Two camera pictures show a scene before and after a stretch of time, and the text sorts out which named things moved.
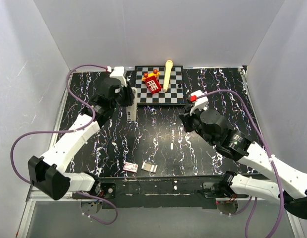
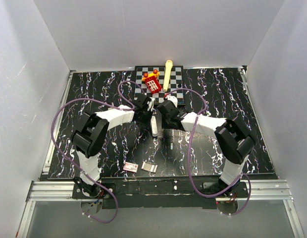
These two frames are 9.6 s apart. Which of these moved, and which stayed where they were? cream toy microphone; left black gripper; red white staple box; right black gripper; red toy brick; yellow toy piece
Moved: right black gripper; left black gripper
Stayed: red toy brick; red white staple box; cream toy microphone; yellow toy piece
